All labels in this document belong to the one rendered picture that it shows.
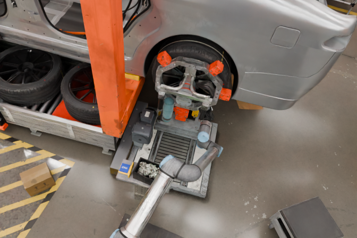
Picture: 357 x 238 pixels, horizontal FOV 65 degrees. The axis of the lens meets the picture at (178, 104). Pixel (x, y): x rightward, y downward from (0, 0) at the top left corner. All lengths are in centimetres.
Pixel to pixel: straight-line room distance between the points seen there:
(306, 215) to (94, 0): 223
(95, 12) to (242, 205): 212
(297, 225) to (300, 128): 134
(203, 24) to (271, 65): 59
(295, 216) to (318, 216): 20
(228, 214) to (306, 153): 117
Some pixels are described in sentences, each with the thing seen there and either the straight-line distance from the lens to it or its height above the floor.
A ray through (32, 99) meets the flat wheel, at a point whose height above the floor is 38.
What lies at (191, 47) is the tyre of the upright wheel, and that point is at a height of 118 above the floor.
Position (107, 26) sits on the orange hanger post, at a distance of 157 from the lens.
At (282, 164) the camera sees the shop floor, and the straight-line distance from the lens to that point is 322.
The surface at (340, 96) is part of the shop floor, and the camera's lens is 428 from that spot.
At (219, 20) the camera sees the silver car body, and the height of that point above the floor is 147.
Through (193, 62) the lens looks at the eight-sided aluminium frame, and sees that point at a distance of 218.
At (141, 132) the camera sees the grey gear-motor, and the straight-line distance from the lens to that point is 257.
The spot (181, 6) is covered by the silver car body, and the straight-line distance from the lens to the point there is 198.
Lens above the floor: 257
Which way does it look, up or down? 51 degrees down
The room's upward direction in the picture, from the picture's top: 11 degrees clockwise
